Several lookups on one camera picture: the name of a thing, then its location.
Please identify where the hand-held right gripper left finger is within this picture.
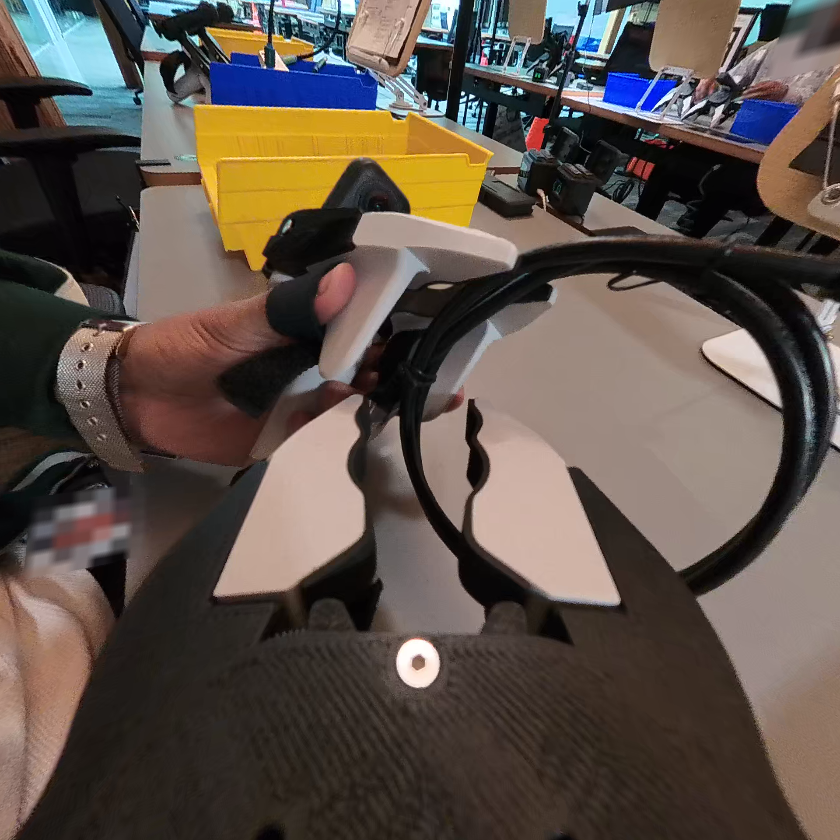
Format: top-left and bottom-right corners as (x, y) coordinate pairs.
(213, 394), (379, 602)

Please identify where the grey desk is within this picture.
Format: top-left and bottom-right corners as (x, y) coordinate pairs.
(121, 39), (840, 840)

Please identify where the person's left forearm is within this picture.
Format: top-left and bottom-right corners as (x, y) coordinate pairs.
(0, 249), (93, 442)

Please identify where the blue plastic bin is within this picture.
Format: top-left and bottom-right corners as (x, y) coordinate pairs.
(209, 52), (379, 112)
(728, 97), (799, 145)
(602, 71), (678, 110)

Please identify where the person's left hand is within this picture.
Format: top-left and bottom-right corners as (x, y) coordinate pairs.
(118, 261), (385, 468)

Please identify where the yellow plastic bin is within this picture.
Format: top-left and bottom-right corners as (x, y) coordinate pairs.
(206, 26), (316, 64)
(193, 104), (494, 273)

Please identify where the silver mesh wristwatch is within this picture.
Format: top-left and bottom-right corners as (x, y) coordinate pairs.
(56, 318), (150, 475)

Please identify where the black gooseneck cable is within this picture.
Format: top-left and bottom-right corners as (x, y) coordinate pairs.
(262, 0), (347, 70)

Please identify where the brown board on white stand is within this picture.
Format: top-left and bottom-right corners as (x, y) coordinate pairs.
(346, 0), (435, 120)

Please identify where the black and beige panel board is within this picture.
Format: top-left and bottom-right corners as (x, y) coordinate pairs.
(647, 0), (744, 120)
(507, 0), (550, 74)

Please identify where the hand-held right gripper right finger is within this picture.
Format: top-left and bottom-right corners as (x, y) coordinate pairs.
(461, 398), (622, 609)

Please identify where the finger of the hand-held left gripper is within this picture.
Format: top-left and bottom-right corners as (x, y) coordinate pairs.
(354, 212), (521, 278)
(419, 287), (559, 422)

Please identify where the black office chair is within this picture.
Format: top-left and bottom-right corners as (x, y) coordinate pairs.
(0, 76), (143, 265)

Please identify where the flat black device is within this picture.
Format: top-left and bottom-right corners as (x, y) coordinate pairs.
(478, 177), (537, 219)

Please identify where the black and grey strapped device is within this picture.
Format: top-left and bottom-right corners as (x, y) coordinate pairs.
(159, 2), (232, 105)

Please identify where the dark green zip jacket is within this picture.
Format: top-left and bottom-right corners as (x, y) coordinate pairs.
(0, 449), (116, 546)

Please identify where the black ethernet cable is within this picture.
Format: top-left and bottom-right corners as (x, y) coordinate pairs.
(377, 235), (840, 596)

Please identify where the black steel pole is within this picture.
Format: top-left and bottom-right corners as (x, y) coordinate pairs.
(445, 0), (478, 123)

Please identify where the black charger box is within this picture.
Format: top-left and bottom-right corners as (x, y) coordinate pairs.
(517, 149), (560, 199)
(553, 163), (601, 219)

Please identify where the black board on white stand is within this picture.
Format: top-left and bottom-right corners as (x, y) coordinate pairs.
(701, 84), (840, 455)

